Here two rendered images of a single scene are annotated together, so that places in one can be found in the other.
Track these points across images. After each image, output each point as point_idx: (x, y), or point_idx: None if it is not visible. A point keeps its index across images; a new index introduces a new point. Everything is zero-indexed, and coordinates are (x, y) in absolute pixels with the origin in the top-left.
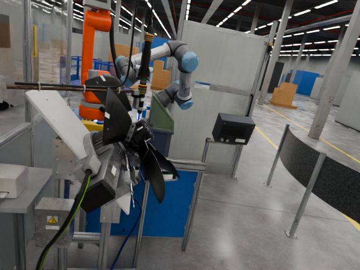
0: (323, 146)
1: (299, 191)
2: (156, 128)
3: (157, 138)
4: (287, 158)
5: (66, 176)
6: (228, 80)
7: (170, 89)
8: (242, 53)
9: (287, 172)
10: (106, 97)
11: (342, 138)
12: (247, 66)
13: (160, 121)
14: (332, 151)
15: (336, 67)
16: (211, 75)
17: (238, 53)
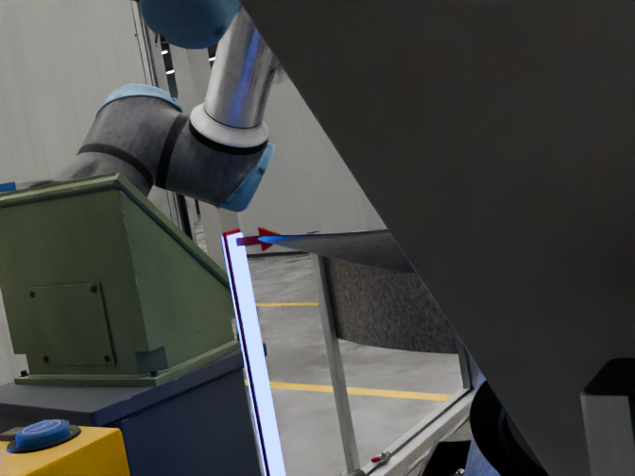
0: (287, 315)
1: None
2: (187, 366)
3: (206, 422)
4: (415, 318)
5: None
6: (73, 144)
7: (131, 136)
8: (76, 26)
9: (334, 413)
10: None
11: (287, 281)
12: (111, 73)
13: (190, 312)
14: (319, 314)
15: (188, 88)
16: (6, 143)
17: (62, 31)
